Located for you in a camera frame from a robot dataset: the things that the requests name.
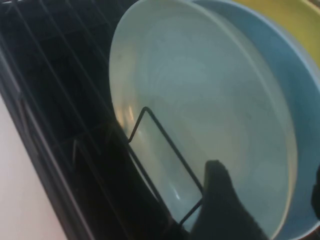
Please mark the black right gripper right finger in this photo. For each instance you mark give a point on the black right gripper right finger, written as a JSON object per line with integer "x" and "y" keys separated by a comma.
{"x": 316, "y": 195}

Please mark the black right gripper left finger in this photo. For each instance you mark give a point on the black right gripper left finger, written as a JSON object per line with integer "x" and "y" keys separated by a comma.
{"x": 220, "y": 205}

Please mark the mint green plate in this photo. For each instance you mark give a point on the mint green plate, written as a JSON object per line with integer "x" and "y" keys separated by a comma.
{"x": 200, "y": 87}

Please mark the light blue plate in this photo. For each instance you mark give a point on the light blue plate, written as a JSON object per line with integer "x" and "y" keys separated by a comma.
{"x": 287, "y": 75}

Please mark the yellow plate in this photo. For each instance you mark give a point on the yellow plate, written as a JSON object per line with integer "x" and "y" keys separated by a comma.
{"x": 287, "y": 17}

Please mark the black plastic drip tray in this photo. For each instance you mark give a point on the black plastic drip tray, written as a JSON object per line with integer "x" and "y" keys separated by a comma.
{"x": 62, "y": 75}

